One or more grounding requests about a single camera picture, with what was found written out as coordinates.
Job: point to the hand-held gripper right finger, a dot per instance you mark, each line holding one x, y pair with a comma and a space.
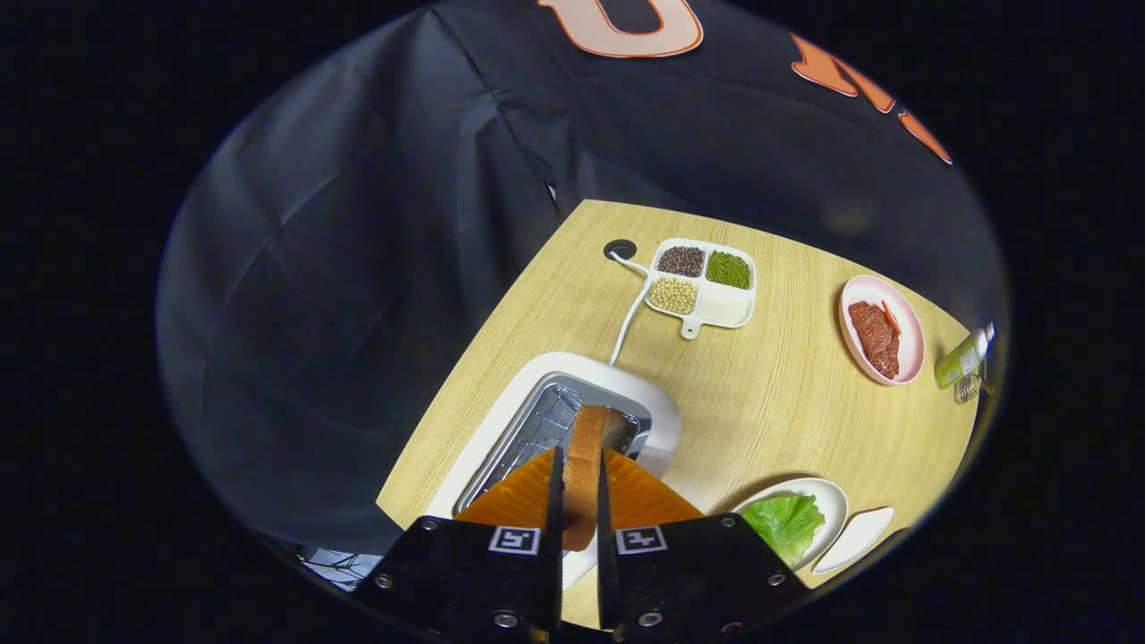
698, 581

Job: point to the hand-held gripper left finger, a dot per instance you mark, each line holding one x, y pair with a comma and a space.
474, 581

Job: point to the green lettuce leaf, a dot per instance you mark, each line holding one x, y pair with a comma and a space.
783, 528

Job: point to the toasted bread slice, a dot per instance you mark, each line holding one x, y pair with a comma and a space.
581, 474

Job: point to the round white plate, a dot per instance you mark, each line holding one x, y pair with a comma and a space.
832, 501

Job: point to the rectangular white plate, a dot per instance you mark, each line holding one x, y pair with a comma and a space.
854, 537

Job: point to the white toaster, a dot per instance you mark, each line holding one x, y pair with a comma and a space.
581, 367

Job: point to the divided white dish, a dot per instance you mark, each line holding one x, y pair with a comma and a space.
726, 307

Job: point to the pile of yellow soybeans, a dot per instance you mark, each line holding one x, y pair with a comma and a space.
673, 295

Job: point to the cooked brown meat pieces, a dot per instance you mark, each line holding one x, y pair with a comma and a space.
875, 335

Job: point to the pink plate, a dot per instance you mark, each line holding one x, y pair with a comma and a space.
908, 353

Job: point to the pile of green beans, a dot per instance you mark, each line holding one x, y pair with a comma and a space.
728, 269

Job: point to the pile of dark beans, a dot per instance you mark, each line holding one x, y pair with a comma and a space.
682, 261

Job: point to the red sausage strip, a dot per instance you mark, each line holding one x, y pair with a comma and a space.
891, 316

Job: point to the black backdrop cloth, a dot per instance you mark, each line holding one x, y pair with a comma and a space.
358, 268

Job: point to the green label metal bottle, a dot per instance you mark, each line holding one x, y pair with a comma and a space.
959, 362

